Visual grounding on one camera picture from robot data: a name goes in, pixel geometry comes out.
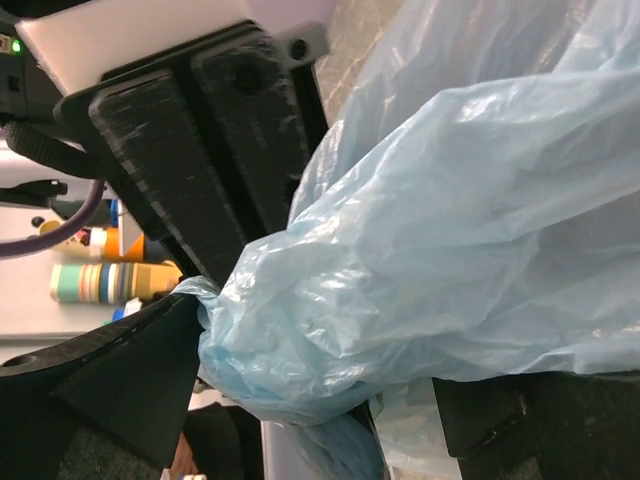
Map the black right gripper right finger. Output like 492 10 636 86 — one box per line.
434 371 639 479

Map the light blue plastic bag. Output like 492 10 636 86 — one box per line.
180 1 639 454

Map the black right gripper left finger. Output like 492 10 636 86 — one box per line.
1 294 201 479

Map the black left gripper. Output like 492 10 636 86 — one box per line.
56 20 328 286

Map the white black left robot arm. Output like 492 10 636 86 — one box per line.
1 1 336 285

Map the orange white bottle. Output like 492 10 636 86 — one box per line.
89 227 145 262

